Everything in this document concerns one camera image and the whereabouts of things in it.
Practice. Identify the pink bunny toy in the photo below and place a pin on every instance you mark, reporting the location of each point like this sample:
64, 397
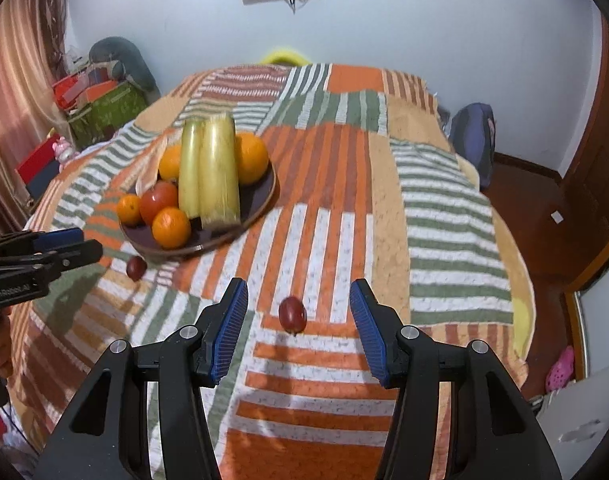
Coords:
64, 150

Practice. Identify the purple round plate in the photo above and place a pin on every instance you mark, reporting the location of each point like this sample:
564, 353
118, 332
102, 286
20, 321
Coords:
257, 195

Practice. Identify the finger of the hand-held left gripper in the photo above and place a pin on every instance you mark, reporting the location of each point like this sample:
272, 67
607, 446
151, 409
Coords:
59, 238
79, 254

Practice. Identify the striped patchwork blanket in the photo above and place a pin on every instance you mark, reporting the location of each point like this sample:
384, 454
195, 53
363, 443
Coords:
334, 185

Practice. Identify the yellow foam tube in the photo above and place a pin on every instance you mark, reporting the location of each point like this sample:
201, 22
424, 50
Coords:
284, 55

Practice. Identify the red flat box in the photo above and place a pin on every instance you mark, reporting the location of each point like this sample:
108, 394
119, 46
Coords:
37, 162

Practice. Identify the small red jujube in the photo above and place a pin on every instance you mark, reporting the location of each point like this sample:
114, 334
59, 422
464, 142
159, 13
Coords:
136, 268
292, 314

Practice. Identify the green patterned storage box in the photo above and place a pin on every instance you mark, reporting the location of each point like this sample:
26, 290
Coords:
107, 112

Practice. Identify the small tangerine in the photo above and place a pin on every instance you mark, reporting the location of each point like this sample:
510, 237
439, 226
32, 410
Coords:
171, 228
128, 210

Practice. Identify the green-yellow sugarcane piece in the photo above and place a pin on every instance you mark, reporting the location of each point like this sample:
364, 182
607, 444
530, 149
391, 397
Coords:
190, 170

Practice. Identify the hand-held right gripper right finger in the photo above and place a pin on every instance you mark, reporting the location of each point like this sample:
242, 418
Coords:
372, 332

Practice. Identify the large orange with sticker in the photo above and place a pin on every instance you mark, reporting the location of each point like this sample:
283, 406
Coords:
169, 162

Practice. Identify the yellow sugarcane piece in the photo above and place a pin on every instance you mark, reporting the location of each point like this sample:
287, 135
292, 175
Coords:
219, 170

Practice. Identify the grey plush cushion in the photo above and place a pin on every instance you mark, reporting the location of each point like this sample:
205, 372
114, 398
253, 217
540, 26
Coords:
129, 62

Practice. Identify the white paper scrap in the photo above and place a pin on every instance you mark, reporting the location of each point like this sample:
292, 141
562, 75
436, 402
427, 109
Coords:
557, 217

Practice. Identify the red gift bag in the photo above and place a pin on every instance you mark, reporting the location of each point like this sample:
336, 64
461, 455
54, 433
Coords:
69, 90

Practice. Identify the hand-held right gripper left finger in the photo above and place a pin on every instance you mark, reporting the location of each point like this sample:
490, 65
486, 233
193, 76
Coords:
229, 330

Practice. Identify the red apple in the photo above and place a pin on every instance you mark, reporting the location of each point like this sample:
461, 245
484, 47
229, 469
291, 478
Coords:
157, 202

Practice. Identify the striped pink curtain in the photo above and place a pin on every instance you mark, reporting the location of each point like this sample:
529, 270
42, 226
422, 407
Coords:
19, 110

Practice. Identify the pink clog shoe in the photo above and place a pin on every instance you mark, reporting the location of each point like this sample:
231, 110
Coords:
560, 367

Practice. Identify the brown wooden door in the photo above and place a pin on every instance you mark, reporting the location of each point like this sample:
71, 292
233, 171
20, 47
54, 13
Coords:
591, 160

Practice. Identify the blue-grey backpack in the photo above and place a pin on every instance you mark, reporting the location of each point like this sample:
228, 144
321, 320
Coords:
474, 142

